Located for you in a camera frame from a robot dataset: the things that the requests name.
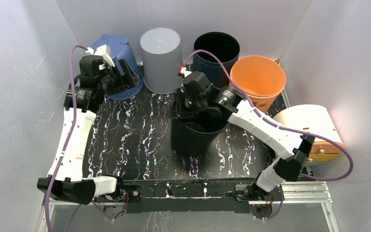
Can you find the dark blue bucket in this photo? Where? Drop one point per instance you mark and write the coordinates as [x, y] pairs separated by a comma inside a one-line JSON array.
[[225, 47]]

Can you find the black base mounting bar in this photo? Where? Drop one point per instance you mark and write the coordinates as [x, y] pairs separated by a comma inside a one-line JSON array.
[[193, 195]]

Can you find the orange bucket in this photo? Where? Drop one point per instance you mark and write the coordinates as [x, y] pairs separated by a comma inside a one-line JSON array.
[[262, 78]]

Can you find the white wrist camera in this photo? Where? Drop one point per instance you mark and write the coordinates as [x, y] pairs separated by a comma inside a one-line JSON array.
[[104, 54], [183, 72]]

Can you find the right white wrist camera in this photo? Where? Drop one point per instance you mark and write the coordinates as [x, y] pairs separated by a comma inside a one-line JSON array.
[[183, 72]]

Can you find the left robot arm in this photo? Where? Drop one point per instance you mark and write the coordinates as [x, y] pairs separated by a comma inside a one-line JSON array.
[[65, 181]]

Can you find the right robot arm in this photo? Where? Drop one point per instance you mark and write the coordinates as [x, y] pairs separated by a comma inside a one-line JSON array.
[[292, 149]]

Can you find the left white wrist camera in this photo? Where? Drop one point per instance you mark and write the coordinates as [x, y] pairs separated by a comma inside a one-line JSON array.
[[104, 54]]

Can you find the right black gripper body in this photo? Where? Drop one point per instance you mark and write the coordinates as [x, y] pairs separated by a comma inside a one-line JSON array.
[[183, 109]]

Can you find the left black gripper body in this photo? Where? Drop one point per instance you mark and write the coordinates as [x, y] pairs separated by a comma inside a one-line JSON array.
[[112, 81]]

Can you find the grey plastic bucket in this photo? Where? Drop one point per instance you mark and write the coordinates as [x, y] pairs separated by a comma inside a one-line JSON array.
[[162, 58]]

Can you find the white and orange container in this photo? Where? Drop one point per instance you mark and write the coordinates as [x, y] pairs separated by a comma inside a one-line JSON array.
[[315, 119]]

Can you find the large black bucket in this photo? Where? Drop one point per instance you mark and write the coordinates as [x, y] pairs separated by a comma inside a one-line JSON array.
[[192, 136]]

